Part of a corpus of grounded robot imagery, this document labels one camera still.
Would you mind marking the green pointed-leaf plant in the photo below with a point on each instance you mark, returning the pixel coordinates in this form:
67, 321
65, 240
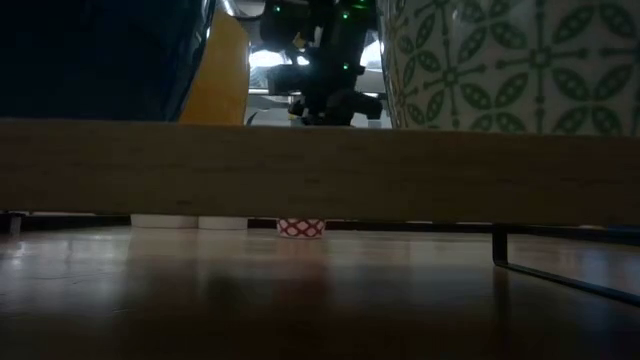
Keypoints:
250, 119

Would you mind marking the green leaf patterned mug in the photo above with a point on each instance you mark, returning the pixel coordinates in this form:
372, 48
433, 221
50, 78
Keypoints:
500, 65

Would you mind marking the yellow mug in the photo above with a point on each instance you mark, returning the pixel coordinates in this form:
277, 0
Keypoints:
220, 75

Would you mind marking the dark blue mug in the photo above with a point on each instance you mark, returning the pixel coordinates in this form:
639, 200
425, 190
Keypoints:
100, 60

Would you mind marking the long linear ceiling light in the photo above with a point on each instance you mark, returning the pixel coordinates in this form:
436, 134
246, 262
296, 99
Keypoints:
257, 92

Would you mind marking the red lattice patterned mug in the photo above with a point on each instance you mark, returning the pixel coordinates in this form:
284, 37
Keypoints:
301, 228

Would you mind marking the light wooden shelf board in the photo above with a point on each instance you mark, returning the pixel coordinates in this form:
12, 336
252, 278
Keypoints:
320, 175

